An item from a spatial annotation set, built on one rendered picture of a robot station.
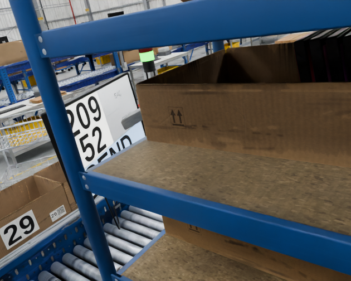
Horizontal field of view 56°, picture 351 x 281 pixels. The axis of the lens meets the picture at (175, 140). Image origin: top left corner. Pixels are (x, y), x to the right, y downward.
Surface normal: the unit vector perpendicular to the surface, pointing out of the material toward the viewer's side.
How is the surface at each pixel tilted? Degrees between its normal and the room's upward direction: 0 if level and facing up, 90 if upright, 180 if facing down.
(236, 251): 92
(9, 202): 89
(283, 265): 91
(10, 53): 90
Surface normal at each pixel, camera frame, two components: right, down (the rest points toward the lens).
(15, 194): 0.76, 0.10
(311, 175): -0.18, -0.91
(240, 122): -0.60, 0.41
